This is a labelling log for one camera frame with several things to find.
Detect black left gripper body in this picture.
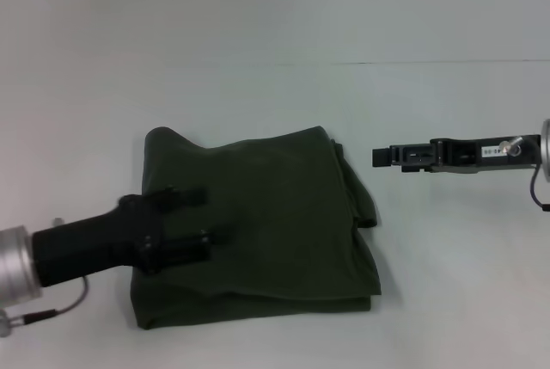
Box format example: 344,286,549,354
31,194,169,289

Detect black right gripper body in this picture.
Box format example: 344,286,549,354
428,133,543,175

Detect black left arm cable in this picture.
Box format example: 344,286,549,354
7,274,92,328

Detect right arm cable silver plug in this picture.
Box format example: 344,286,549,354
497,134,550,214

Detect dark green printed t-shirt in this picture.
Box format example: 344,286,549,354
127,125,384,331

